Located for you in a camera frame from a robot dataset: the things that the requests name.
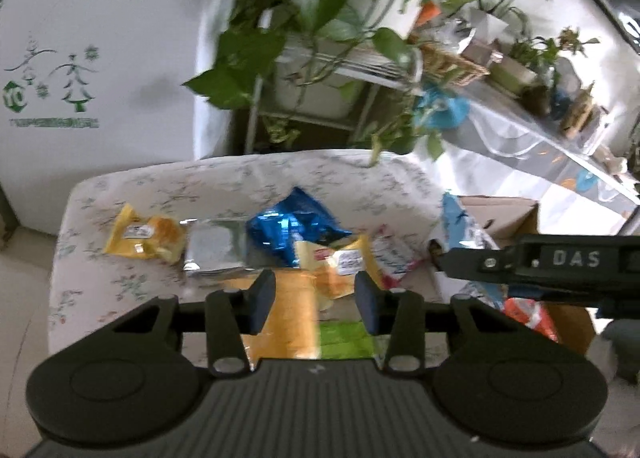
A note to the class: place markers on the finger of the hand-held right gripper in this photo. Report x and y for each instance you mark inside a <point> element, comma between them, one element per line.
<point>575,295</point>
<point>500,263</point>

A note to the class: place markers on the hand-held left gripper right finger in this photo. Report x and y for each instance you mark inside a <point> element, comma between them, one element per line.
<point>367,303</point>

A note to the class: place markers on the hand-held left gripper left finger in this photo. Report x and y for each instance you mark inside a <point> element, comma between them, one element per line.
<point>262,303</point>

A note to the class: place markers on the plain yellow snack packet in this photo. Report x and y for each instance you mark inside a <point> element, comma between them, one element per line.
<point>290,318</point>

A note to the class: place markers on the lime green snack packet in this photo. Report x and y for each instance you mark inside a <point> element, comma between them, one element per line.
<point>345,338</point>

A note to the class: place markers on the cardboard box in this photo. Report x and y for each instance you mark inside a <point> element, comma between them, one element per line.
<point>515,218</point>

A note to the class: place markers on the yellow packet with white label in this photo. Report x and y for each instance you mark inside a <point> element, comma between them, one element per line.
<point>340,263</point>

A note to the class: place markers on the white and red snack packet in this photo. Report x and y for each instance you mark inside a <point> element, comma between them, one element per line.
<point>395,258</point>

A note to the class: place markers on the blue and white snack packet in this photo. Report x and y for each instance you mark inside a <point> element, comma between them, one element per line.
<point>460,223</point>

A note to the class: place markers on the silver foil packet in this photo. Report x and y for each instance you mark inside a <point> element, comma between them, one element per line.
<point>215,248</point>

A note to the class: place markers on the shiny blue snack packet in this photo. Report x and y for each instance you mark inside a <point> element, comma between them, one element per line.
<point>285,233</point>

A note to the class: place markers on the yellow cake packet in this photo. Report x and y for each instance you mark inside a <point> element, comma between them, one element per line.
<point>150,238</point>

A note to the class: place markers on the orange snack packet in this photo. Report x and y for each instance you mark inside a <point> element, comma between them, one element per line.
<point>530,318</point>

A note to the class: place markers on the table with clear cover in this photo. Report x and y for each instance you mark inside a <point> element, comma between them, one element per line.
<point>525,138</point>

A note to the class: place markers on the floral tablecloth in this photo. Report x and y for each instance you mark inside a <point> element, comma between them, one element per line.
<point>200,183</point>

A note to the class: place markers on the blue plastic bag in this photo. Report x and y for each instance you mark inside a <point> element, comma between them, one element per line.
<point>445,110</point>

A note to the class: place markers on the dark brown pot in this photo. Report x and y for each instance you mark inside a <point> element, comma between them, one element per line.
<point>536,100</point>

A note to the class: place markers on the tan carton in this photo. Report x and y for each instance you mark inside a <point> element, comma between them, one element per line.
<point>577,110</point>

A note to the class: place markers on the small potted plant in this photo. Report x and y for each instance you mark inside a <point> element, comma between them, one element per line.
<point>515,73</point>

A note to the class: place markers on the wicker basket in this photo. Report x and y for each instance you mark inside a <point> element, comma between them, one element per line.
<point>450,65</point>

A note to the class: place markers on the white chest freezer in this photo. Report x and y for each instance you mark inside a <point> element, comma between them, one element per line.
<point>125,88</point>

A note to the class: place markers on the orange bag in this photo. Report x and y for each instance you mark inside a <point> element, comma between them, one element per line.
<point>429,14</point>

